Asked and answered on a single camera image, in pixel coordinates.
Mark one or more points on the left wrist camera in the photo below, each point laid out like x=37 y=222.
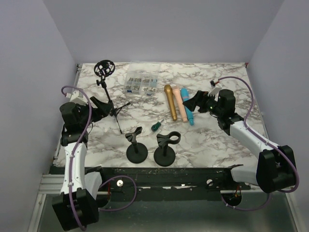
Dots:
x=77 y=97

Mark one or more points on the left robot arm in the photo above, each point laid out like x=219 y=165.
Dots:
x=76 y=206

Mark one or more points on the clear screw organizer box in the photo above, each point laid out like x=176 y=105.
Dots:
x=142 y=78

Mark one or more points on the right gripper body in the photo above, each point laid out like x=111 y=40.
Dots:
x=209 y=105

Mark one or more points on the pink microphone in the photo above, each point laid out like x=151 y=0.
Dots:
x=177 y=94

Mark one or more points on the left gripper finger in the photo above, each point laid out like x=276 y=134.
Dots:
x=104 y=109
x=95 y=101

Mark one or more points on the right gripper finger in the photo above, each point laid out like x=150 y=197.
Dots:
x=202 y=97
x=191 y=104

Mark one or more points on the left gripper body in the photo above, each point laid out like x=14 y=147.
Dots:
x=94 y=116

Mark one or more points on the black tripod mic stand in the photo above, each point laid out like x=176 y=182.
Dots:
x=102 y=70

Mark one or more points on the black round-base mic stand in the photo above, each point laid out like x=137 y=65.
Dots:
x=164 y=155

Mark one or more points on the blue microphone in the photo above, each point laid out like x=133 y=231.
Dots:
x=185 y=97

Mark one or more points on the green handle screwdriver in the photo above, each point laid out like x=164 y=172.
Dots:
x=155 y=127

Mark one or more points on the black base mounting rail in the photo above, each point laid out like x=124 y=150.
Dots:
x=168 y=184

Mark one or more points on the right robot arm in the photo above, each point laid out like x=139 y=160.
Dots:
x=276 y=164

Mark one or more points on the gold microphone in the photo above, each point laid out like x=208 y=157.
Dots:
x=169 y=95

